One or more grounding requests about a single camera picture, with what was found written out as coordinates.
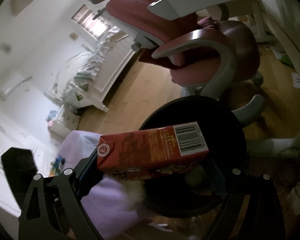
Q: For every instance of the white wall air conditioner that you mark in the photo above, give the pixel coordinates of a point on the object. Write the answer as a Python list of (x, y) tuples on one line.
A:
[(12, 81)]

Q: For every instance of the colourful wrapper pile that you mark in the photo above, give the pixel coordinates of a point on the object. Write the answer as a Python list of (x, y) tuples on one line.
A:
[(57, 166)]

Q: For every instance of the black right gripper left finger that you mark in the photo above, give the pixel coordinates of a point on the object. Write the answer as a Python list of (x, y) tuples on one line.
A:
[(52, 206)]

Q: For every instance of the black round trash bin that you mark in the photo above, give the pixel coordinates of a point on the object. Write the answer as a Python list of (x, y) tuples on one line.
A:
[(205, 181)]

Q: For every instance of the white wooden bed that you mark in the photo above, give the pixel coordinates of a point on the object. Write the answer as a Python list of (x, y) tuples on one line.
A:
[(86, 78)]

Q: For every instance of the red drink carton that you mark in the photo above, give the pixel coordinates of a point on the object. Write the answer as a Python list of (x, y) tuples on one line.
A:
[(151, 148)]

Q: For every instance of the round purple cloth table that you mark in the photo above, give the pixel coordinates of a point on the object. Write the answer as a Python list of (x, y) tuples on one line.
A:
[(107, 203)]

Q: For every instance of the white bedside nightstand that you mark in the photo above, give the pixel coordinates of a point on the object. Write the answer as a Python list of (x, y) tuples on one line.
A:
[(64, 122)]

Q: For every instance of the pink white desk chair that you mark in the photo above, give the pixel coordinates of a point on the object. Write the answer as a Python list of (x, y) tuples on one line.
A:
[(203, 56)]

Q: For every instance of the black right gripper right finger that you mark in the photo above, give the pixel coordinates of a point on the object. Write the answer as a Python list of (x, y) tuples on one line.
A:
[(251, 210)]

